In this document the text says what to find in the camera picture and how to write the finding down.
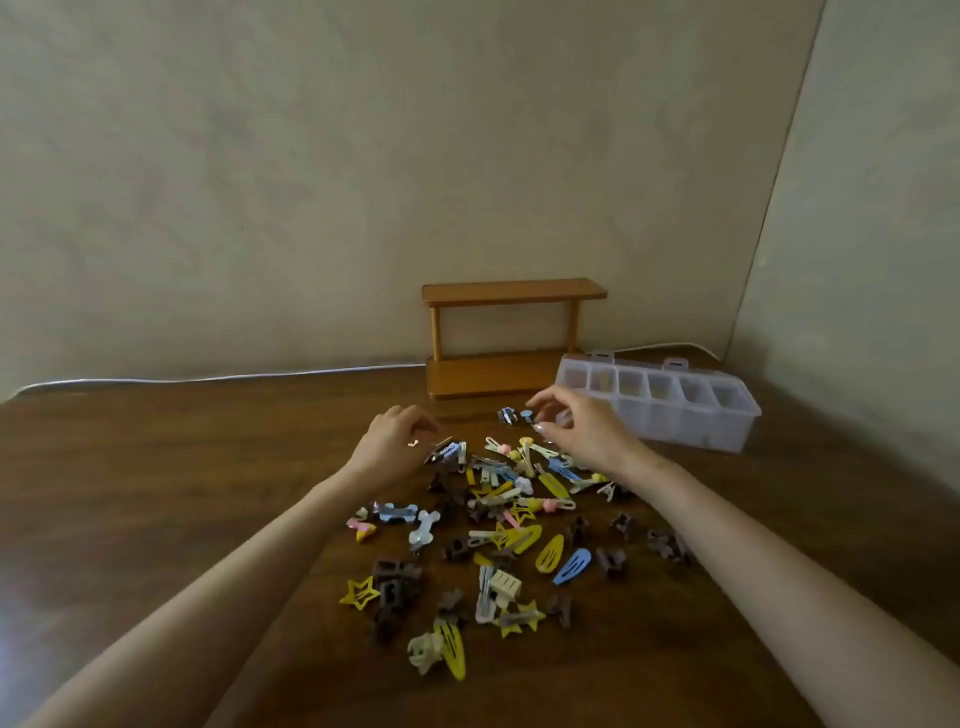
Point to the clear plastic compartment box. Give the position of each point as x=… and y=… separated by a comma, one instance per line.
x=675, y=412

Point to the person's right hand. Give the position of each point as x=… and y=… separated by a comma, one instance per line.
x=592, y=439

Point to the pile of mixed hair clips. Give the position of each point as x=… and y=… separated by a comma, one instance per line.
x=517, y=536

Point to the small wooden shelf rack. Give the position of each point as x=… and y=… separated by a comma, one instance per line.
x=510, y=291

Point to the person's left hand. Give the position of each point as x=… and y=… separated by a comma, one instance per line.
x=390, y=450

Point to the person's left forearm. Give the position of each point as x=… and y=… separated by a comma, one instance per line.
x=225, y=600

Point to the person's right forearm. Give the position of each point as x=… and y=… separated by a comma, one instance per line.
x=765, y=600

